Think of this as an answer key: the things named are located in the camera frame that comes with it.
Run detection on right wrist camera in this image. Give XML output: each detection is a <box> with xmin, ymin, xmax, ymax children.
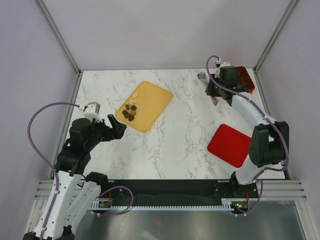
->
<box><xmin>215</xmin><ymin>60</ymin><xmax>231</xmax><ymax>68</ymax></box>

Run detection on dark leaf oval chocolate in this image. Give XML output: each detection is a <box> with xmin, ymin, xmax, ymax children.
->
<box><xmin>128</xmin><ymin>116</ymin><xmax>135</xmax><ymax>122</ymax></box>

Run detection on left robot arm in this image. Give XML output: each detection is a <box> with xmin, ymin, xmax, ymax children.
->
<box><xmin>23</xmin><ymin>114</ymin><xmax>127</xmax><ymax>240</ymax></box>

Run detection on purple cable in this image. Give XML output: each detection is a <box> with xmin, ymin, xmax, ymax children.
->
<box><xmin>28</xmin><ymin>101</ymin><xmax>86</xmax><ymax>240</ymax></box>
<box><xmin>206</xmin><ymin>55</ymin><xmax>291</xmax><ymax>216</ymax></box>

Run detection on aluminium frame post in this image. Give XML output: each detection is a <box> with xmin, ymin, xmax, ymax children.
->
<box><xmin>252</xmin><ymin>0</ymin><xmax>300</xmax><ymax>74</ymax></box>
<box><xmin>34</xmin><ymin>0</ymin><xmax>82</xmax><ymax>76</ymax></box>

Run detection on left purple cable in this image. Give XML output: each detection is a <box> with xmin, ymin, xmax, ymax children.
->
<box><xmin>28</xmin><ymin>101</ymin><xmax>86</xmax><ymax>240</ymax></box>

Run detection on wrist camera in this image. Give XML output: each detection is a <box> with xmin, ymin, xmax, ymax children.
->
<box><xmin>83</xmin><ymin>102</ymin><xmax>102</xmax><ymax>123</ymax></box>
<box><xmin>215</xmin><ymin>60</ymin><xmax>231</xmax><ymax>68</ymax></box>

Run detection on left aluminium frame post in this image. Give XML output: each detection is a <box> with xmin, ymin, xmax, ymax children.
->
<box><xmin>34</xmin><ymin>0</ymin><xmax>82</xmax><ymax>76</ymax></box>

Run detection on red box lid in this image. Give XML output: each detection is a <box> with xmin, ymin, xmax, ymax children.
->
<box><xmin>207</xmin><ymin>124</ymin><xmax>251</xmax><ymax>168</ymax></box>

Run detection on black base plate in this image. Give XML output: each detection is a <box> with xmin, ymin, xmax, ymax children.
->
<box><xmin>101</xmin><ymin>179</ymin><xmax>259</xmax><ymax>207</ymax></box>

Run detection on metal tongs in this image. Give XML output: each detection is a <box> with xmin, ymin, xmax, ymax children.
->
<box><xmin>197</xmin><ymin>72</ymin><xmax>219</xmax><ymax>106</ymax></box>

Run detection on white square chocolate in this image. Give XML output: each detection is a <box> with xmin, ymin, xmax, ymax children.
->
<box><xmin>129</xmin><ymin>100</ymin><xmax>137</xmax><ymax>105</ymax></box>

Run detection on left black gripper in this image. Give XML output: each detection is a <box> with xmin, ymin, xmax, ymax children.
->
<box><xmin>85</xmin><ymin>114</ymin><xmax>127</xmax><ymax>150</ymax></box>

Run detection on yellow plastic tray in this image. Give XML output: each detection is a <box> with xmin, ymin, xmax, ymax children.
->
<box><xmin>116</xmin><ymin>81</ymin><xmax>173</xmax><ymax>133</ymax></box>

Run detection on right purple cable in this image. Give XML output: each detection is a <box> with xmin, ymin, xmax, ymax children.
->
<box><xmin>206</xmin><ymin>55</ymin><xmax>291</xmax><ymax>216</ymax></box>

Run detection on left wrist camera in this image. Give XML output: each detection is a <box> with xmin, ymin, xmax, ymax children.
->
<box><xmin>83</xmin><ymin>102</ymin><xmax>102</xmax><ymax>123</ymax></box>

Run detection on brown rectangular chocolate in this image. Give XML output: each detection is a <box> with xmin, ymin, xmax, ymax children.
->
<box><xmin>124</xmin><ymin>113</ymin><xmax>131</xmax><ymax>119</ymax></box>

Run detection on red chocolate box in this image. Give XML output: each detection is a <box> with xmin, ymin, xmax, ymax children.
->
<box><xmin>235</xmin><ymin>66</ymin><xmax>255</xmax><ymax>94</ymax></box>

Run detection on right aluminium frame post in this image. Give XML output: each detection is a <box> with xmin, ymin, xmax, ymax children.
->
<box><xmin>252</xmin><ymin>0</ymin><xmax>300</xmax><ymax>74</ymax></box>

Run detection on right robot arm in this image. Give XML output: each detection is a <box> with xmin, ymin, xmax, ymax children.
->
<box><xmin>206</xmin><ymin>65</ymin><xmax>290</xmax><ymax>198</ymax></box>

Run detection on white cable duct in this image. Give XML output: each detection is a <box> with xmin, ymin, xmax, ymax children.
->
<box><xmin>88</xmin><ymin>199</ymin><xmax>249</xmax><ymax>212</ymax></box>

